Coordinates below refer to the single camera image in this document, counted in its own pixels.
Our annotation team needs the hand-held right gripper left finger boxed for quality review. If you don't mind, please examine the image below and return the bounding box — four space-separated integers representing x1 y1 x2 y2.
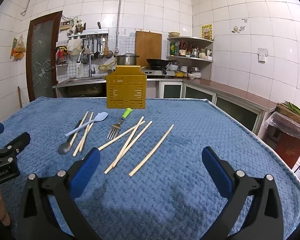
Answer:
17 147 101 240

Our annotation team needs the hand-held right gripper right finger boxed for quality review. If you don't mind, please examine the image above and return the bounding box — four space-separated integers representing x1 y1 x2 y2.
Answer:
201 146 283 240

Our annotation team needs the wooden chopstick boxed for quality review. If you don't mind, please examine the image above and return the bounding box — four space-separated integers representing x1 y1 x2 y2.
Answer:
97 120 146 151
128 124 175 177
73 112 94 157
79 123 94 153
104 120 153 174
71 111 89 142
111 116 145 168

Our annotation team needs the dark-handled metal spoon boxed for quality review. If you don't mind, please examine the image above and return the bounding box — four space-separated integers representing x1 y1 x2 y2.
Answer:
57 120 82 155

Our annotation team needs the light blue plastic spoon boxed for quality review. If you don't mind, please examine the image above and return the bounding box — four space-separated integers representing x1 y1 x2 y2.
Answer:
65 112 109 137

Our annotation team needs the green-handled fork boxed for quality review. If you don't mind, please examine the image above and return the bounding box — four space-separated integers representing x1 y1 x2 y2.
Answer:
107 108 133 140

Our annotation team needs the yellow slotted utensil holder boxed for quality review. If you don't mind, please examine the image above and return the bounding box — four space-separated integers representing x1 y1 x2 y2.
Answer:
106 65 147 110

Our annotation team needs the person's left hand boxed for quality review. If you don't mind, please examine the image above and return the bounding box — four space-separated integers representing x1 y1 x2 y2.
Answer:
0 186 11 227

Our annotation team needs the blue textured blanket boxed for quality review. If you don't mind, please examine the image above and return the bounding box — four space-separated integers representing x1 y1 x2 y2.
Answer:
0 96 300 240

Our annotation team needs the kitchen counter cabinet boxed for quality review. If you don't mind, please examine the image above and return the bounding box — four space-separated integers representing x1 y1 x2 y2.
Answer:
146 76 277 135

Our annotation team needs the red cabinet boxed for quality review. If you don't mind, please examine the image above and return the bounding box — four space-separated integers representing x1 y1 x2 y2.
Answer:
275 130 300 169

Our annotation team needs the clear plastic sheet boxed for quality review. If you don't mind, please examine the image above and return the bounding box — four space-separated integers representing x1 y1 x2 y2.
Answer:
265 111 300 142

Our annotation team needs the steel sink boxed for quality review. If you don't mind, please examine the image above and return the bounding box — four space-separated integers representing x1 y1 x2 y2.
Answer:
53 76 107 97

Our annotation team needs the hanging plastic bag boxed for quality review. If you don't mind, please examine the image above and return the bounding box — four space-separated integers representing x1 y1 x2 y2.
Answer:
11 36 25 61

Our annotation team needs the brown frosted glass door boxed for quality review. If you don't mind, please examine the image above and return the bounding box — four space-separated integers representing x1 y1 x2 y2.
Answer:
26 10 63 98

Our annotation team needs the wooden crate with vegetables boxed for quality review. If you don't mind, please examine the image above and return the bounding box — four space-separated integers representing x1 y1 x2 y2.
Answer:
276 102 300 129

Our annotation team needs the steel faucet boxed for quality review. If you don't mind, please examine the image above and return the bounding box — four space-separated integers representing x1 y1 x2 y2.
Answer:
76 48 97 77

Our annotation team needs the stack of white bowls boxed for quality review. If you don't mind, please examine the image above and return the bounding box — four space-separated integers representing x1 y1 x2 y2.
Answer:
177 66 202 80

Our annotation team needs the white cloth bag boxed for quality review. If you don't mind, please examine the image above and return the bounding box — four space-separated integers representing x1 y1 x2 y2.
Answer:
67 39 83 55

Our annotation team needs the black ladle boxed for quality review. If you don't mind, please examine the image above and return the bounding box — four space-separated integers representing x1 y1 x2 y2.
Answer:
93 36 100 60

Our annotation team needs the steel gas stove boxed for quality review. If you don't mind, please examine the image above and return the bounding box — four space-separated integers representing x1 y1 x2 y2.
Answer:
141 66 175 77

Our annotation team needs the steel pot with lid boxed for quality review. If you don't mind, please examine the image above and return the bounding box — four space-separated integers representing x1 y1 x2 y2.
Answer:
114 52 140 65

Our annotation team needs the black wok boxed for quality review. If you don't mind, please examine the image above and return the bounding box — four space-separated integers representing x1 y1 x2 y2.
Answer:
146 58 177 67

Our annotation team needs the white corner shelf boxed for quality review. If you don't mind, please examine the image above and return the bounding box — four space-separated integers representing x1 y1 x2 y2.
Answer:
166 36 214 63

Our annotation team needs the wooden cutting board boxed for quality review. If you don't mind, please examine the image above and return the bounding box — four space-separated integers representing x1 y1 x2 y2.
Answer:
135 31 162 67

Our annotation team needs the wire basket with red items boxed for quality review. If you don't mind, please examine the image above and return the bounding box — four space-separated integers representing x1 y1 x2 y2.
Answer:
55 46 68 67

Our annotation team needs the yellow hose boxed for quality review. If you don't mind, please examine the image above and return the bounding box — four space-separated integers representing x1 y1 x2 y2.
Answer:
99 59 116 72

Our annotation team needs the white wall socket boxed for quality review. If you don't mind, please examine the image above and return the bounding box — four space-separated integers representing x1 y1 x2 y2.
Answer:
257 47 268 63

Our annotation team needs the steel wall utensil rack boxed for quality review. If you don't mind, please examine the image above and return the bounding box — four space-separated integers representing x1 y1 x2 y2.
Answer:
67 30 109 39

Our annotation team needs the yellow wall poster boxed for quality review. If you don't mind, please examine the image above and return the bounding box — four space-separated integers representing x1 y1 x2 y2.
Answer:
201 24 213 40

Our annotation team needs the grey wall pipe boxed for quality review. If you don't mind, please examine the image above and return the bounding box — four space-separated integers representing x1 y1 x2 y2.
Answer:
116 0 125 53

